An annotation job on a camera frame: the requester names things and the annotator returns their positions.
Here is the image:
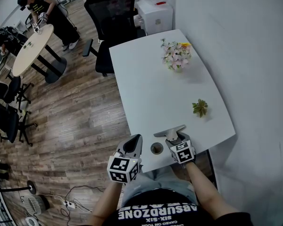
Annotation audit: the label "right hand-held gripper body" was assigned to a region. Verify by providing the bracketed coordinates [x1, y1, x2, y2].
[153, 124, 196, 168]

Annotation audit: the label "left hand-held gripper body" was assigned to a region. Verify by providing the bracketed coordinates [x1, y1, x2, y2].
[107, 134, 143, 184]

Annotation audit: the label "small green succulent object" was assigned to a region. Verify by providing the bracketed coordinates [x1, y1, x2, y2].
[192, 98, 209, 118]

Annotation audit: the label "person's right forearm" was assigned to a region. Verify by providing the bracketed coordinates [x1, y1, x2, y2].
[185, 161, 241, 221]

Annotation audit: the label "person's left forearm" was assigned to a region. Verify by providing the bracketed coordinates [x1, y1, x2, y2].
[86, 179, 124, 226]

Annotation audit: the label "person's light jeans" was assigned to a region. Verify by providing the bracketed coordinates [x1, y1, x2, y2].
[121, 165, 199, 207]

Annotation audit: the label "person's black printed shirt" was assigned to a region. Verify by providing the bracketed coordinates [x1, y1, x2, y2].
[103, 188, 259, 226]

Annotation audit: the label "white power strip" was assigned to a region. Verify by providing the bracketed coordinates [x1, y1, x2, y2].
[62, 200, 76, 210]

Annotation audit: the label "white table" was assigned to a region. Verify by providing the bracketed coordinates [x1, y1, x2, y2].
[108, 29, 236, 173]

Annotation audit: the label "black round stand base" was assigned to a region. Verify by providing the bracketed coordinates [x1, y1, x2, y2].
[26, 180, 37, 195]

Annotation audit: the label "small floor fan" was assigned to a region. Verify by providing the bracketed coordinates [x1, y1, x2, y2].
[23, 194, 50, 216]

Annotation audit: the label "pink flower bouquet pot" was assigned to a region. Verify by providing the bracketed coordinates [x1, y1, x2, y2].
[160, 38, 193, 73]

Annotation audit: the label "black swivel chair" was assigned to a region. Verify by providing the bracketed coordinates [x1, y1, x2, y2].
[0, 102, 38, 147]
[0, 75, 35, 114]

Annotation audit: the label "white cabinet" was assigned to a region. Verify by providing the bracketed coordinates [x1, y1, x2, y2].
[136, 0, 175, 36]

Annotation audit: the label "round wooden table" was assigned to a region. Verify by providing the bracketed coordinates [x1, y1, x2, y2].
[12, 24, 68, 84]

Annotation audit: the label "black mesh office chair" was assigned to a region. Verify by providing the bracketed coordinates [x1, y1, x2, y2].
[82, 0, 147, 77]

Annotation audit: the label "round table cable grommet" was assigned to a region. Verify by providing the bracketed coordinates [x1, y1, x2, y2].
[150, 142, 164, 155]

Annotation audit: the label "black floor cable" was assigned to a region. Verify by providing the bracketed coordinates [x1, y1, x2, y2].
[60, 185, 105, 222]

